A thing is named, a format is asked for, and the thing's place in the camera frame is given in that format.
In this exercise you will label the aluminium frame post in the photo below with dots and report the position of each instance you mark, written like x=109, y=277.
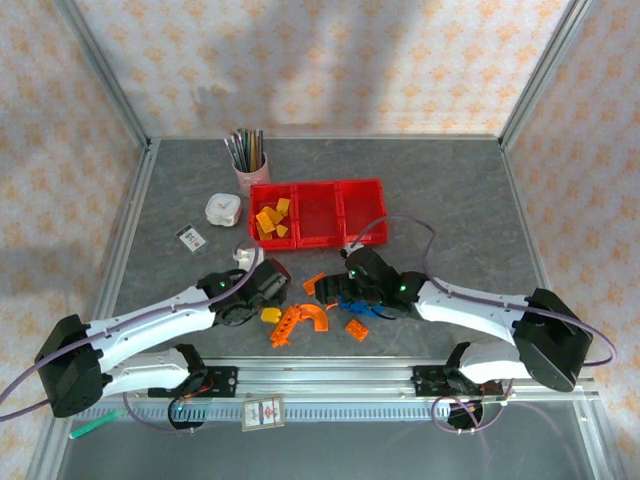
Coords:
x=545, y=70
x=100, y=70

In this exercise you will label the pink pencil cup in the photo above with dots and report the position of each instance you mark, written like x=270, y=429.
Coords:
x=252, y=177

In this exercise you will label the green marker pen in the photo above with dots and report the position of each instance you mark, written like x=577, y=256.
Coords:
x=95, y=425

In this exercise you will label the small orange lego brick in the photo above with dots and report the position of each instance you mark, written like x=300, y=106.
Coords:
x=281, y=270

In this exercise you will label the small card in clear sleeve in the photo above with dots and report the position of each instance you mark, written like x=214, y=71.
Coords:
x=190, y=238

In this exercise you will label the aluminium frame leg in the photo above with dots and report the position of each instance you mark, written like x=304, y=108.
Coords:
x=42, y=455
x=595, y=440

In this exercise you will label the long orange lego beam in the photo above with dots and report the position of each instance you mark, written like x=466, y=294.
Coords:
x=286, y=325

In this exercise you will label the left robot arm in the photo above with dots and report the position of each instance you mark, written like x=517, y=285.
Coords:
x=150, y=320

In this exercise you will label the thin aluminium rail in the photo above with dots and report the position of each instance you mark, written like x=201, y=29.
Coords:
x=375, y=136

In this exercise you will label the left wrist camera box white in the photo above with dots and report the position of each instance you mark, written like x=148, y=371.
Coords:
x=245, y=256

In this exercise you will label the white alarm clock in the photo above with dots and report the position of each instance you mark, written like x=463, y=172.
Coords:
x=223, y=206

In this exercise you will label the aluminium frame rail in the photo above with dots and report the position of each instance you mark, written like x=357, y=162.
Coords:
x=325, y=375

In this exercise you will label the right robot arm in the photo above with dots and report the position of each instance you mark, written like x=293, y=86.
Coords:
x=475, y=310

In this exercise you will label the red printed label card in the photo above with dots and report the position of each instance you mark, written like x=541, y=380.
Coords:
x=262, y=412

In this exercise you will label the small orange lego arch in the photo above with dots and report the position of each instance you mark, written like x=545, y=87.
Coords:
x=330, y=303

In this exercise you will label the large blue lego brick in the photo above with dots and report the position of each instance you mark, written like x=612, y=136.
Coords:
x=362, y=307

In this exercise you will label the aluminium side rail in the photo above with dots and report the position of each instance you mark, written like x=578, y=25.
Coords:
x=135, y=210
x=525, y=225

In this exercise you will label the colored pencil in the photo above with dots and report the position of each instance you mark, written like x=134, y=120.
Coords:
x=258, y=147
x=241, y=147
x=232, y=150
x=249, y=147

